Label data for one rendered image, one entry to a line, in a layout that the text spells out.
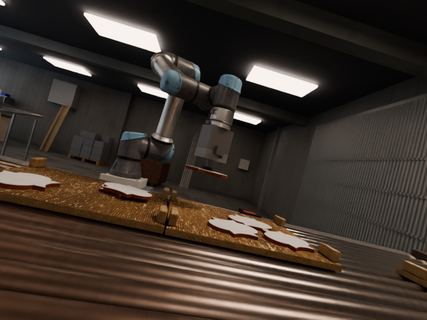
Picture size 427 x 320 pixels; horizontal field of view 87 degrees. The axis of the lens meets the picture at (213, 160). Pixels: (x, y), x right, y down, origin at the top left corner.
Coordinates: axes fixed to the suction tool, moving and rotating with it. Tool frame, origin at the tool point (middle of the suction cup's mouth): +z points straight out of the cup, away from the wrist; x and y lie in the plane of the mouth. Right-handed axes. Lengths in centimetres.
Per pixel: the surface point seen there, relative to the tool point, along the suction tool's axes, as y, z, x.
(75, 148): 12, 63, 891
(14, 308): -39, 13, -37
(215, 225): -6.1, 10.3, -18.7
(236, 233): -3.0, 10.3, -22.9
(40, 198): -39.6, 11.2, -8.8
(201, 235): -11.8, 11.4, -22.5
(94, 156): 74, 75, 856
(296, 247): 10.0, 10.3, -29.8
